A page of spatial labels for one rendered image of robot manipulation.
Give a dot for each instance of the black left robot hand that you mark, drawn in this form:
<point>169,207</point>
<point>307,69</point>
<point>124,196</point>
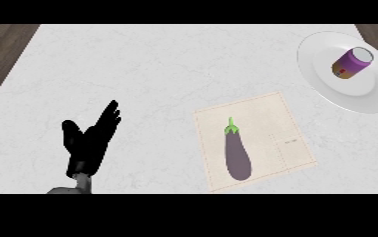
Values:
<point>90,144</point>

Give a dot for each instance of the white plate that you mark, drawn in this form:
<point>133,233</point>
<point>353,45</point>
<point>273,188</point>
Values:
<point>344,71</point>

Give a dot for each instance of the beige placemat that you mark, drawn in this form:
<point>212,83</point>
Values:
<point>265,137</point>

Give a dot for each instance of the purple eggplant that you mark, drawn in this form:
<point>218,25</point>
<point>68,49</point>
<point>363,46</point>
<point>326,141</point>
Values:
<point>237,154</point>

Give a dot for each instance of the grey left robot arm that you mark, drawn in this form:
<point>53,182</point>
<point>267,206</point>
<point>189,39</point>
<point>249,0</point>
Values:
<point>78,185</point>

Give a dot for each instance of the purple can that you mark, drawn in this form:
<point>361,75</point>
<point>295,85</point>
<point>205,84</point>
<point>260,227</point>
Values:
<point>351,62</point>

